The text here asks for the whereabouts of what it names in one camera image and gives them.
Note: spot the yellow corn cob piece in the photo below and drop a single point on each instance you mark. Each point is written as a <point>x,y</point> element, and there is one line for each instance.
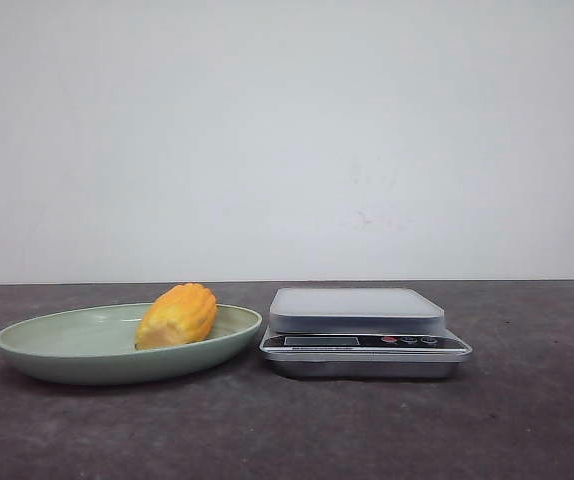
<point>182,315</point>

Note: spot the silver digital kitchen scale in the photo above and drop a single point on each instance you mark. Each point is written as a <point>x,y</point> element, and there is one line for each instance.
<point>360,332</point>

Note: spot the light green plate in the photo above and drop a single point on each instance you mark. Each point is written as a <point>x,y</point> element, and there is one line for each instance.
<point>95,346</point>

